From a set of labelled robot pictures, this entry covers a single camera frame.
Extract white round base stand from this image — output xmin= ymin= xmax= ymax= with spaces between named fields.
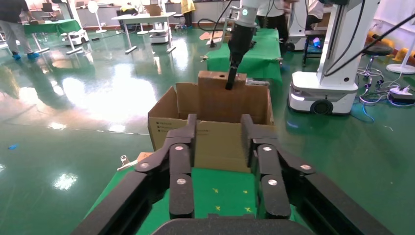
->
xmin=386 ymin=32 xmax=415 ymax=75

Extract white wheeled robot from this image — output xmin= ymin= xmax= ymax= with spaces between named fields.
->
xmin=287 ymin=0 xmax=382 ymax=116

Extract black power adapter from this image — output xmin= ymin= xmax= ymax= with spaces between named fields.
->
xmin=387 ymin=93 xmax=415 ymax=105

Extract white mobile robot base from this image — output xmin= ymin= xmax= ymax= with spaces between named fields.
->
xmin=61 ymin=29 xmax=90 ymax=47
xmin=149 ymin=22 xmax=171 ymax=45

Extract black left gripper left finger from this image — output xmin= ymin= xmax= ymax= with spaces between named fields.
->
xmin=71 ymin=113 xmax=198 ymax=235

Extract white standing fan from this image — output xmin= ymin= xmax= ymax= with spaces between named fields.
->
xmin=87 ymin=0 xmax=108 ymax=34

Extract large open cardboard carton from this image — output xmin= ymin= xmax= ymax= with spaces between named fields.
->
xmin=147 ymin=82 xmax=275 ymax=174

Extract silver metal binder clip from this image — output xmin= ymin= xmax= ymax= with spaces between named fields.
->
xmin=116 ymin=155 xmax=139 ymax=172

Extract person white shirt black trousers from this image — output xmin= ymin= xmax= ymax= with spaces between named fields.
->
xmin=256 ymin=0 xmax=290 ymax=45

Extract person dark top grey trousers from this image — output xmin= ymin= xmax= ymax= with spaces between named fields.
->
xmin=0 ymin=0 xmax=41 ymax=61

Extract flat brown cardboard sheet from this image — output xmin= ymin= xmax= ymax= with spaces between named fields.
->
xmin=198 ymin=30 xmax=224 ymax=41

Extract black hanging cable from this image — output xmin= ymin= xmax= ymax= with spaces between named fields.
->
xmin=323 ymin=0 xmax=415 ymax=78

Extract black camera cable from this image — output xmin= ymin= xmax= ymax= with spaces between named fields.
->
xmin=197 ymin=0 xmax=235 ymax=48

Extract white power strip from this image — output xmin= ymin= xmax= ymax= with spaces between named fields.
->
xmin=388 ymin=85 xmax=414 ymax=96

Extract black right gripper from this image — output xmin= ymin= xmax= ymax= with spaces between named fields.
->
xmin=225 ymin=24 xmax=257 ymax=91

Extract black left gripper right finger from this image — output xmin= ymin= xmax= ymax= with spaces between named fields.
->
xmin=240 ymin=114 xmax=394 ymax=235

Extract yellow hard hat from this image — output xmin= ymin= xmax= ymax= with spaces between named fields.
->
xmin=392 ymin=47 xmax=415 ymax=66

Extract silver camera bracket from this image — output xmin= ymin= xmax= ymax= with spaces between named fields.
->
xmin=223 ymin=6 xmax=241 ymax=33

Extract black round stool chrome legs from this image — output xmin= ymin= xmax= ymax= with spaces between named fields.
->
xmin=356 ymin=45 xmax=394 ymax=90

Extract brown cardboard box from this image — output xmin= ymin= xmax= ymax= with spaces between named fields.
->
xmin=145 ymin=3 xmax=163 ymax=17

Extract person in yellow jacket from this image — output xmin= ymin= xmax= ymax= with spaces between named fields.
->
xmin=180 ymin=0 xmax=196 ymax=29

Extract white table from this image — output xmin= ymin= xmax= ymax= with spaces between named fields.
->
xmin=111 ymin=12 xmax=177 ymax=55

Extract brown wooden block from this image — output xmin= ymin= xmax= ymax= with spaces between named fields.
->
xmin=198 ymin=70 xmax=248 ymax=122

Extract green table cloth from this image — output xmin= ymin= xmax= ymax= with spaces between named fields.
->
xmin=23 ymin=19 xmax=82 ymax=36
xmin=85 ymin=166 xmax=304 ymax=235
xmin=206 ymin=28 xmax=283 ymax=86

